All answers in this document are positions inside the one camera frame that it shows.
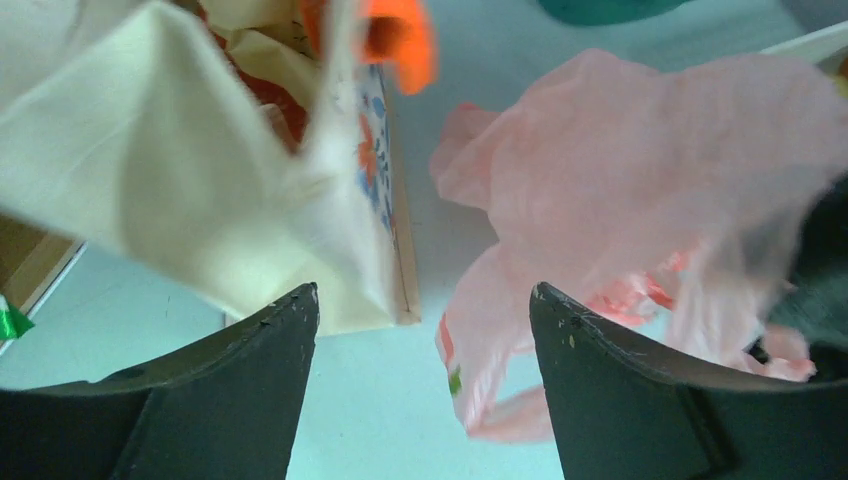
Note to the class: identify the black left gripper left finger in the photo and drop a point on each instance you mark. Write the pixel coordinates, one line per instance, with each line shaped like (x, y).
(224, 407)

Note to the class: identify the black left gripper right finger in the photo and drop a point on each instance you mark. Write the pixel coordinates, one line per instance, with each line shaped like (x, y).
(623, 406)

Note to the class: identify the pink plastic bag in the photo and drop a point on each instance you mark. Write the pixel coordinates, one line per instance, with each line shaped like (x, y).
(672, 199)

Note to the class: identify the beige floral tote bag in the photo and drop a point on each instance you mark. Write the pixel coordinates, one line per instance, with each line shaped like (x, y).
(124, 125)

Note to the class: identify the red orange chip bag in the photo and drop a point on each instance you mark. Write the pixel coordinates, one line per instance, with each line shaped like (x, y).
(267, 45)

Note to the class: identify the green white snack bag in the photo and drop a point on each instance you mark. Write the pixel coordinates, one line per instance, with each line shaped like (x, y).
(13, 323)

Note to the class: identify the teal plastic tray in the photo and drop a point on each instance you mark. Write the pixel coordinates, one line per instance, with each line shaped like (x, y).
(594, 13)

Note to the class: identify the white plastic basket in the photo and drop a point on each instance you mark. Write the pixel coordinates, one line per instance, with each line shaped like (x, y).
(825, 48)

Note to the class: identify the white wire wooden shelf rack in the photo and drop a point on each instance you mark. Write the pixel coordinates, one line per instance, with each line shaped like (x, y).
(32, 260)

